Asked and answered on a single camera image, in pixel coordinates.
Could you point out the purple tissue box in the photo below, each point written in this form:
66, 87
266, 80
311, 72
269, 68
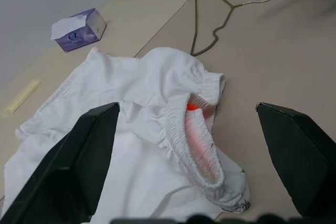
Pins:
73, 40

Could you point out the cream plastic packet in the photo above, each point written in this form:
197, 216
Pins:
21, 96

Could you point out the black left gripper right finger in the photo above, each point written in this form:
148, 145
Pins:
299, 161

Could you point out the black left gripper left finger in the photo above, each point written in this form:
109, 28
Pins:
60, 171

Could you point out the white shorts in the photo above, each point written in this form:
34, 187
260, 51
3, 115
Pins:
131, 82

